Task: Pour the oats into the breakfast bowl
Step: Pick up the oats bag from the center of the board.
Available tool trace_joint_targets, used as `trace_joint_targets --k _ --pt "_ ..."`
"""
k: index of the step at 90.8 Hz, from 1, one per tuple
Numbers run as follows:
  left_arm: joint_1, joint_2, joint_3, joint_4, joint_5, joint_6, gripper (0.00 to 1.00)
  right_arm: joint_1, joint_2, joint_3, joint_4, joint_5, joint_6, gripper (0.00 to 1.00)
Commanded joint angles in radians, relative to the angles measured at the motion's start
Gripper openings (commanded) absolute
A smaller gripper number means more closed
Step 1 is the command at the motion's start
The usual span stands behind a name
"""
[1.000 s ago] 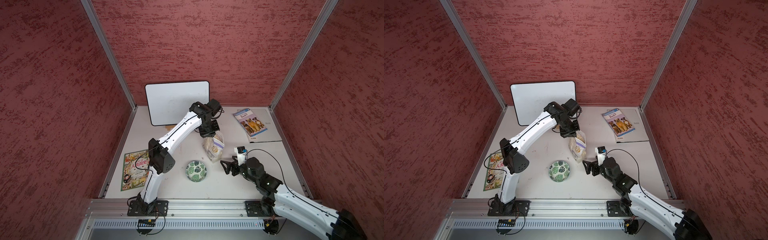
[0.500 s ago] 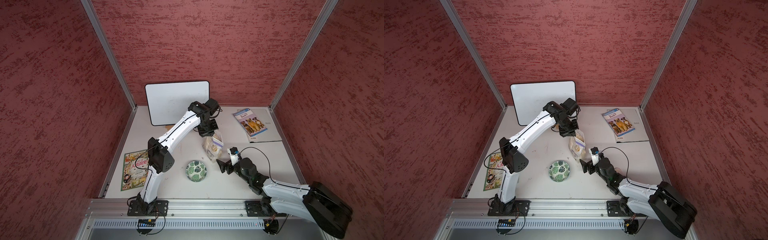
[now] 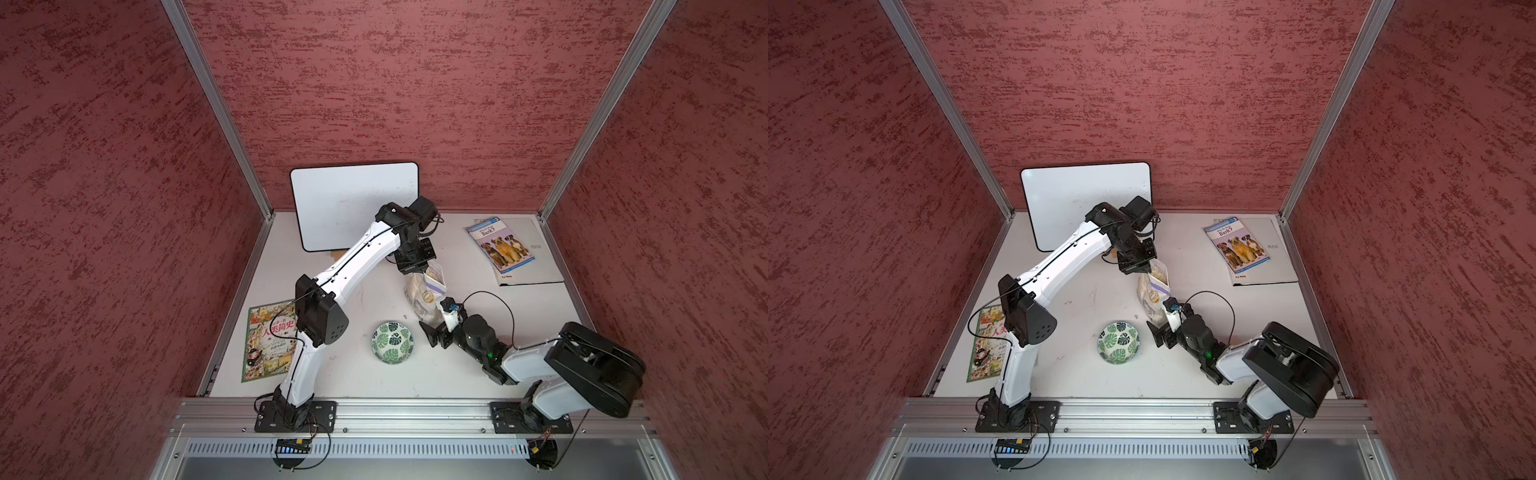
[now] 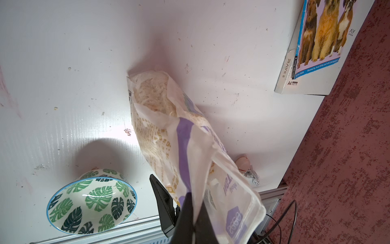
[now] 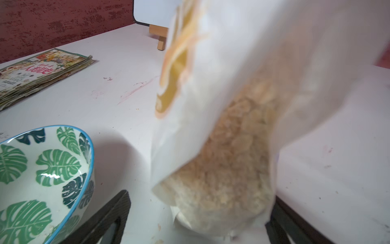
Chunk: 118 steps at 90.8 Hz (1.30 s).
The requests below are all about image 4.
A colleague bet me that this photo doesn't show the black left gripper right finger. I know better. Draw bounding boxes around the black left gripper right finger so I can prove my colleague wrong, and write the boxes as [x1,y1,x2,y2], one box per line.
[170,193,219,244]

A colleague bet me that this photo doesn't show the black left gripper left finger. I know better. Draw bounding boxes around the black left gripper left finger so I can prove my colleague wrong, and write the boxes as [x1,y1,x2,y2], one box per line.
[149,174,180,237]

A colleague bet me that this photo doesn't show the clear oats bag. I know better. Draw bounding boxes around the clear oats bag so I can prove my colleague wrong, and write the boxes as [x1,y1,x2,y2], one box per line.
[128,70,266,244]

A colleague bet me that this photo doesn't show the green leaf pattern bowl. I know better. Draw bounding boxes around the green leaf pattern bowl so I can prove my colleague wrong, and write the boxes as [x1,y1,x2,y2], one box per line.
[46,169,138,235]

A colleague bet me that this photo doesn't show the round pink lid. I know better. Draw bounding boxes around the round pink lid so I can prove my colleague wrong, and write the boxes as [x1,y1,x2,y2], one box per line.
[235,157,251,172]

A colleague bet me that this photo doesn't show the right black cable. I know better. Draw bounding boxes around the right black cable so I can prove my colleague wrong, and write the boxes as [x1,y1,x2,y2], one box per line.
[252,199,298,244]

